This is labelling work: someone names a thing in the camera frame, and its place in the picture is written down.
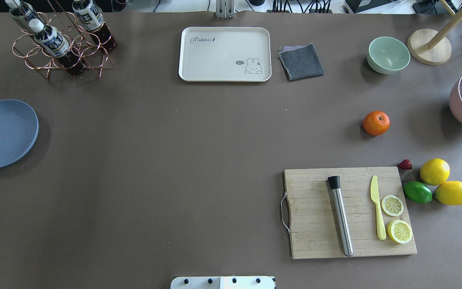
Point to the upper whole lemon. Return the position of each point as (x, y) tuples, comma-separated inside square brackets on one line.
[(435, 172)]

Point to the right tea bottle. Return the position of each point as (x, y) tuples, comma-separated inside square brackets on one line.
[(92, 20)]

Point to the mint green bowl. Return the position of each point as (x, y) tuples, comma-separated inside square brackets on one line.
[(387, 55)]

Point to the yellow plastic knife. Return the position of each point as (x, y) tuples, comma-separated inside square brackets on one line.
[(374, 195)]

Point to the whole lemon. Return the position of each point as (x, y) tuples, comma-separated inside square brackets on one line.
[(435, 172), (449, 193)]

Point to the upper lemon half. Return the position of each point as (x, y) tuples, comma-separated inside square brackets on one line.
[(392, 205)]

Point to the lemon half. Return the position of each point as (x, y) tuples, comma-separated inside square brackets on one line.
[(399, 231), (392, 205)]

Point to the red strawberry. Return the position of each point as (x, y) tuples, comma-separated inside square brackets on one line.
[(406, 164)]

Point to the cream rabbit tray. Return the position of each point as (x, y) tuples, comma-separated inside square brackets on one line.
[(230, 54)]

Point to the lower whole lemon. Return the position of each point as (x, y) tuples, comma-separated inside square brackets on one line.
[(449, 193)]

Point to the orange fruit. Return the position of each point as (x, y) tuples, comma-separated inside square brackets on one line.
[(376, 123)]

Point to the lower lemon half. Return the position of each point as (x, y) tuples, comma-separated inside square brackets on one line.
[(399, 231)]

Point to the blue round plate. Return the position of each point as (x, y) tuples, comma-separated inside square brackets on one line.
[(19, 127)]

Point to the green lime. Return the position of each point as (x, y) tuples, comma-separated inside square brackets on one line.
[(417, 192)]

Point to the front tea bottle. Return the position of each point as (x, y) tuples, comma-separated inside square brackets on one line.
[(53, 42)]

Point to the tea bottle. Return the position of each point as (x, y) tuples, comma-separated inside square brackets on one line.
[(22, 13), (92, 20), (53, 42)]

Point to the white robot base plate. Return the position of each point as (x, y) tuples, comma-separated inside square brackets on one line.
[(224, 282)]

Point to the copper wire bottle rack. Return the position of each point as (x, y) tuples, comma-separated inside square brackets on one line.
[(74, 39)]

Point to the steel muddler black tip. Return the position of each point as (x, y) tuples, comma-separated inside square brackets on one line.
[(341, 215)]

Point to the grey folded cloth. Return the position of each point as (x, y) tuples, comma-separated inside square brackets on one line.
[(301, 62)]

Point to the left tea bottle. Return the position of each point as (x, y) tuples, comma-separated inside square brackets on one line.
[(22, 13)]

